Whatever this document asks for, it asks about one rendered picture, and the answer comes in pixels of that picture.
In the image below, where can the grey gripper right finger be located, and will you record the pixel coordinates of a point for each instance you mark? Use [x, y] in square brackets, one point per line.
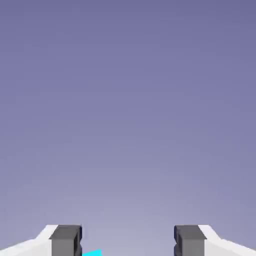
[192, 242]

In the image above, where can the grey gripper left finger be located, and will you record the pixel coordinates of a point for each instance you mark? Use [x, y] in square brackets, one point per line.
[62, 242]

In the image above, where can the large cyan box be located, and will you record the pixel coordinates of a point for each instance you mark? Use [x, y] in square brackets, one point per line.
[94, 253]

